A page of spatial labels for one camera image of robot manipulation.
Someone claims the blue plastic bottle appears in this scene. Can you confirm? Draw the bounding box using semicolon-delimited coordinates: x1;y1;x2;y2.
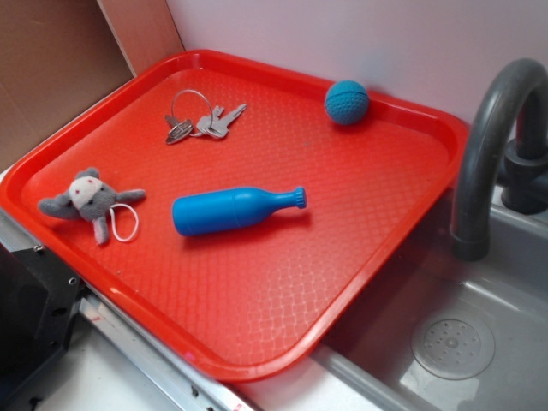
172;187;307;236

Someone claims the red plastic tray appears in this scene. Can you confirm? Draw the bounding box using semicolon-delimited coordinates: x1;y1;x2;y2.
1;51;468;382

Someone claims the blue dimpled ball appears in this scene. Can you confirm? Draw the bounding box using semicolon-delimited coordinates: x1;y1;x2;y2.
324;80;370;126

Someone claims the grey plush toy animal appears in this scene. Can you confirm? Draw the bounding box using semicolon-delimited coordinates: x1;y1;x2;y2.
38;167;146;245

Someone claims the grey plastic sink basin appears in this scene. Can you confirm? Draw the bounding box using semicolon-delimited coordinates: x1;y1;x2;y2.
313;194;547;410

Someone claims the grey toy faucet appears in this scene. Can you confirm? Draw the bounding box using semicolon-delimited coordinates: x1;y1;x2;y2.
450;58;547;261

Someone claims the brown cardboard panel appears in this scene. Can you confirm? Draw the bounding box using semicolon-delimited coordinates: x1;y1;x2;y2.
1;1;184;170

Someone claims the silver key bunch with ring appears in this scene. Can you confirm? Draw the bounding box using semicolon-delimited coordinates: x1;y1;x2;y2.
164;89;247;146

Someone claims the silver metal rail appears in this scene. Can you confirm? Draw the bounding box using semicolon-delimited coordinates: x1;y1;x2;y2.
0;207;241;411

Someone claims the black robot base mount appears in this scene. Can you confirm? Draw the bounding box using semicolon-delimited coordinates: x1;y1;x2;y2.
1;247;83;410

